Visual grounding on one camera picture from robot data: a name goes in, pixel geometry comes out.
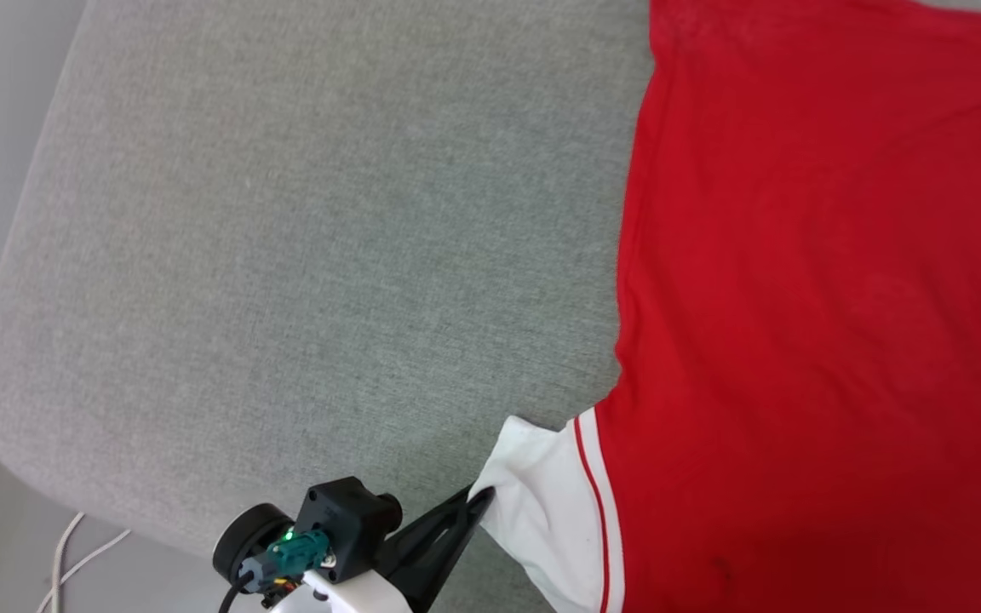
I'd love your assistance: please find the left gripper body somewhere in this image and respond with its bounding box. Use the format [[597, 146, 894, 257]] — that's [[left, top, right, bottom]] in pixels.
[[272, 569, 415, 613]]

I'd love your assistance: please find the grey fabric sofa cushion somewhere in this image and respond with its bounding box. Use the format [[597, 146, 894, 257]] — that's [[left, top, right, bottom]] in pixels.
[[0, 0, 981, 613]]

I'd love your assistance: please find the red and white garment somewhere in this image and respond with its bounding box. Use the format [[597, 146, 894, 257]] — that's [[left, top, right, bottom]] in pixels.
[[468, 0, 981, 613]]

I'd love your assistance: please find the thin white floor cable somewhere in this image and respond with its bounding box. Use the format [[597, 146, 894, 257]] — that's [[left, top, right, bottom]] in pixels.
[[34, 529, 133, 613], [46, 511, 86, 613]]

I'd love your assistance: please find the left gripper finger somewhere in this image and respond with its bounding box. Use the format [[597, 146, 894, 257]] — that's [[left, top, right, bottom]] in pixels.
[[374, 485, 496, 581], [395, 499, 497, 613]]

